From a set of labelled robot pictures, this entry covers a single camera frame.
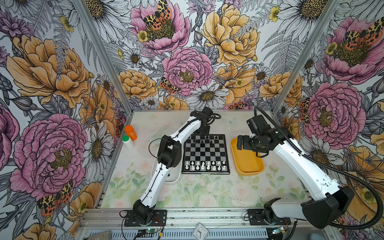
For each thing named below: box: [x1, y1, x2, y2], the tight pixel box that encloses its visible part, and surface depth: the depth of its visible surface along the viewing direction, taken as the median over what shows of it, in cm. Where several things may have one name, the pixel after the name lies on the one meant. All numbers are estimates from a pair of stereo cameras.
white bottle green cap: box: [122, 135, 135, 150], surface depth 96 cm
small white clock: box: [192, 222, 209, 240], surface depth 70 cm
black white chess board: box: [182, 134, 230, 175], surface depth 97 cm
